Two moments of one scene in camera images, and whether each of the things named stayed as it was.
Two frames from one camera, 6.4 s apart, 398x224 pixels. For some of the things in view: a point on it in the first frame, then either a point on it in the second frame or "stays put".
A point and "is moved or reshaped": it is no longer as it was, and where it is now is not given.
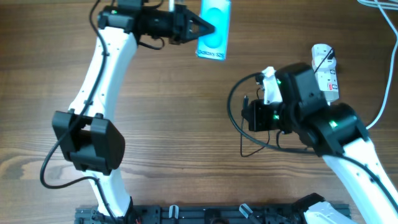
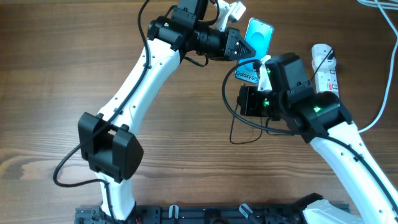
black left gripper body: [176, 23] to [231, 33]
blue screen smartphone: [215, 46] is moved or reshaped
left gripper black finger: [197, 27] to [243, 50]
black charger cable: [246, 103] to [331, 55]
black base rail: [201, 214] stays put
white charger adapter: [321, 61] stays put
